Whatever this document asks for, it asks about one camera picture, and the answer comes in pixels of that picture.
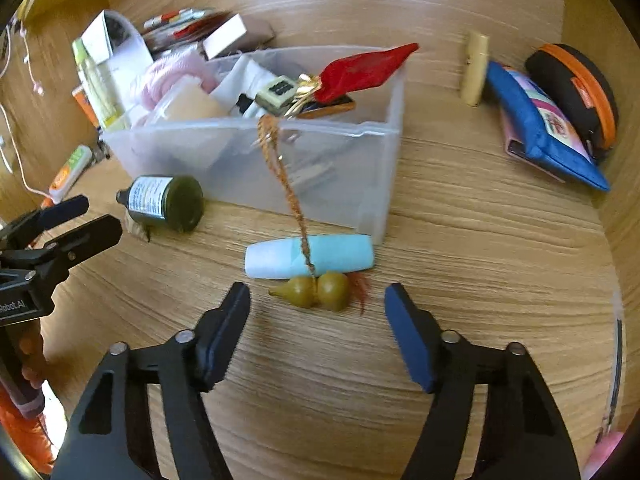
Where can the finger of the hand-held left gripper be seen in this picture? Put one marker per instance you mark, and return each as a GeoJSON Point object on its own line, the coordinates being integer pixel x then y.
{"type": "Point", "coordinates": [90, 237]}
{"type": "Point", "coordinates": [60, 208]}

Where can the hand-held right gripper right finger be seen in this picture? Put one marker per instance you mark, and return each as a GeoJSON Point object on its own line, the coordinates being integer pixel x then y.
{"type": "Point", "coordinates": [407, 330]}

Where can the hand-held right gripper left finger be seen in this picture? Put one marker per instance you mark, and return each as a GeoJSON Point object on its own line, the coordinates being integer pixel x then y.
{"type": "Point", "coordinates": [232, 320]}

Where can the clear plastic storage box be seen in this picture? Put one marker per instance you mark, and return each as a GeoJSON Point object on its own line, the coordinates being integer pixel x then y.
{"type": "Point", "coordinates": [200, 145]}

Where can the person's left forearm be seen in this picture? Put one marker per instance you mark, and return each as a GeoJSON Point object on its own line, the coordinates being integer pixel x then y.
{"type": "Point", "coordinates": [25, 440]}

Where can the person's left hand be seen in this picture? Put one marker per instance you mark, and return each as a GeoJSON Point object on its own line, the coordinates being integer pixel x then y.
{"type": "Point", "coordinates": [31, 375]}

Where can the orange white tube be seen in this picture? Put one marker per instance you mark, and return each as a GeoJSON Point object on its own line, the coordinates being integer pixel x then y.
{"type": "Point", "coordinates": [70, 167]}

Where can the dark green glass bottle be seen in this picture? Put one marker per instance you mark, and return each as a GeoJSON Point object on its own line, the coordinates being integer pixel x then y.
{"type": "Point", "coordinates": [170, 202]}

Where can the wooden desk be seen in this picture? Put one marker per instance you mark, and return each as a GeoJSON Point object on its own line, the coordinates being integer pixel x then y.
{"type": "Point", "coordinates": [475, 260]}

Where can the light blue and white tube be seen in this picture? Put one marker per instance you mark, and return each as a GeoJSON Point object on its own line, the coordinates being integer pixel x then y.
{"type": "Point", "coordinates": [340, 255]}

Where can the orange packet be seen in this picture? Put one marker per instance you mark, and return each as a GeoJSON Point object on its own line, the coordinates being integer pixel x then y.
{"type": "Point", "coordinates": [85, 105]}

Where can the clear packaging with yellow items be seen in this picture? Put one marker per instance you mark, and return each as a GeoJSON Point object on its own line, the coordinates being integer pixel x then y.
{"type": "Point", "coordinates": [110, 60]}

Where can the pink knitted item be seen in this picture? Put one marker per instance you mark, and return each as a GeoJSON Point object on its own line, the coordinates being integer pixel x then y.
{"type": "Point", "coordinates": [170, 72]}

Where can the pink notebook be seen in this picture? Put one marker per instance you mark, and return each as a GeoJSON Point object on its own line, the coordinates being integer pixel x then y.
{"type": "Point", "coordinates": [515, 147]}

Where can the stack of booklets and papers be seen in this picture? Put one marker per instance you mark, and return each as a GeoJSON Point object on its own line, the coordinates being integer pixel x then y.
{"type": "Point", "coordinates": [170, 25]}

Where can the beige tally counter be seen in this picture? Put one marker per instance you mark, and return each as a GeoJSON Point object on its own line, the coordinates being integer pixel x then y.
{"type": "Point", "coordinates": [274, 94]}

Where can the pink plastic object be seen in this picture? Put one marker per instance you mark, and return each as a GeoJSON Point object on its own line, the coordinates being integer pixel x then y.
{"type": "Point", "coordinates": [602, 455]}

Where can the dark flat item brown rim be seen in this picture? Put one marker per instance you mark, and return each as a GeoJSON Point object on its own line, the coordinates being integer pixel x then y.
{"type": "Point", "coordinates": [327, 108]}

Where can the gold foil ornament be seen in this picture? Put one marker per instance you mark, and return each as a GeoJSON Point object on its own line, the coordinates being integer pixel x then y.
{"type": "Point", "coordinates": [302, 95]}

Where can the white cardboard box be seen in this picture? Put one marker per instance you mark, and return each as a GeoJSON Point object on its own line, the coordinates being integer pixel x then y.
{"type": "Point", "coordinates": [225, 35]}

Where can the blue fabric pencil pouch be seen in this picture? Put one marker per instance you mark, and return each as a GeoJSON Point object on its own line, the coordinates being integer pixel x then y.
{"type": "Point", "coordinates": [520, 110]}

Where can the red fabric chili ornament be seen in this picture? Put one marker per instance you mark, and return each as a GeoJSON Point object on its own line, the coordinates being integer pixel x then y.
{"type": "Point", "coordinates": [360, 72]}

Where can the yellow cream tube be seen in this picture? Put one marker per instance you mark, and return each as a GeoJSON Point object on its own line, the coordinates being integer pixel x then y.
{"type": "Point", "coordinates": [475, 75]}

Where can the black case with orange trim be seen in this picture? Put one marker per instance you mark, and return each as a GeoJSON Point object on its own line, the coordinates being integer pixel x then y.
{"type": "Point", "coordinates": [565, 80]}

